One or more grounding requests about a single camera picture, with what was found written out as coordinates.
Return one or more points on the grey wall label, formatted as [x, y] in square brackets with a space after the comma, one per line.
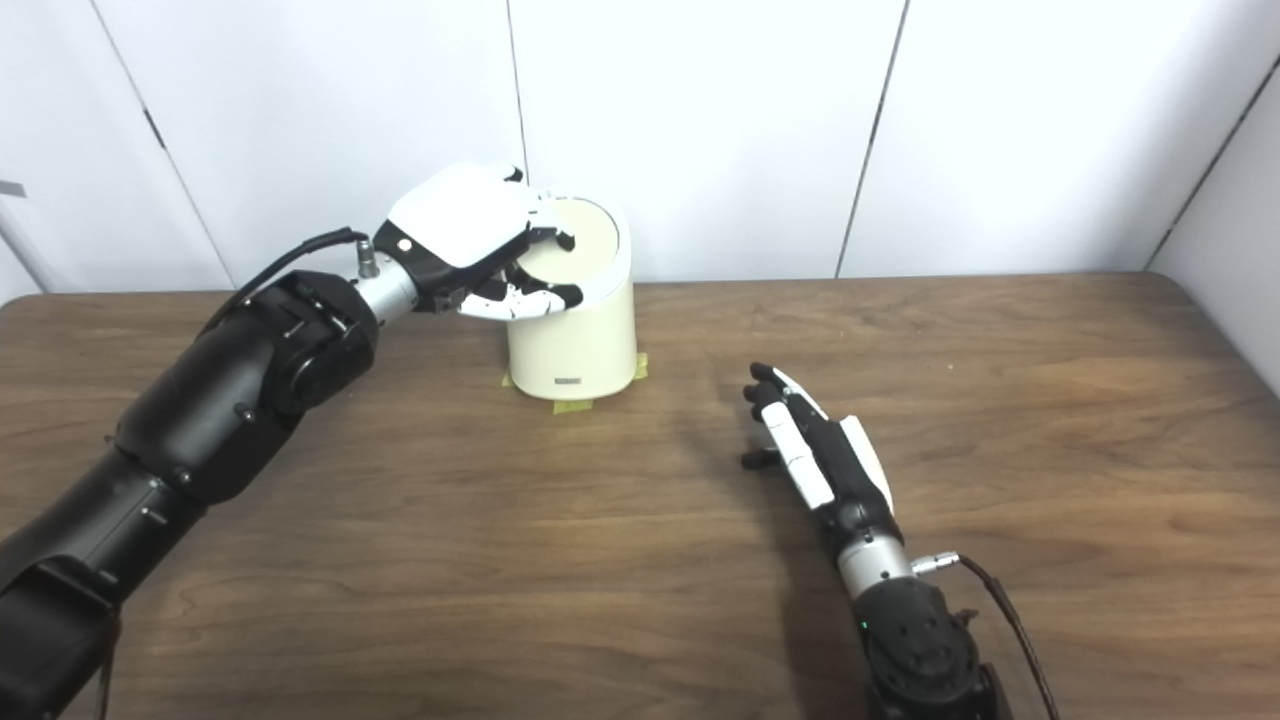
[12, 188]

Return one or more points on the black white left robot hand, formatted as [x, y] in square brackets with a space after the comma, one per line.
[460, 220]

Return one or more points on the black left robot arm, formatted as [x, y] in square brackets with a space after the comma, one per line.
[190, 430]

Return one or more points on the cream round bin lid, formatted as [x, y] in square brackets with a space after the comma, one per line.
[590, 235]

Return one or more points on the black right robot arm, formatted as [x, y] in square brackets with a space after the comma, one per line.
[925, 650]

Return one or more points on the cream-colored round bin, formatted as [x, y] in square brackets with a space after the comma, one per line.
[575, 340]

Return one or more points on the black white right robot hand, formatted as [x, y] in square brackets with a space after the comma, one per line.
[830, 460]

